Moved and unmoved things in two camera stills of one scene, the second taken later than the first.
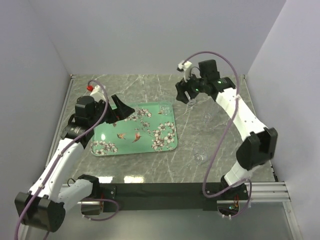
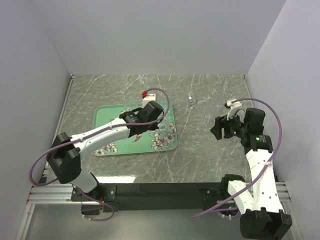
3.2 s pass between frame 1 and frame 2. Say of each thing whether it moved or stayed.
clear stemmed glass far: stayed
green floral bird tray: stayed
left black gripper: moved
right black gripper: moved
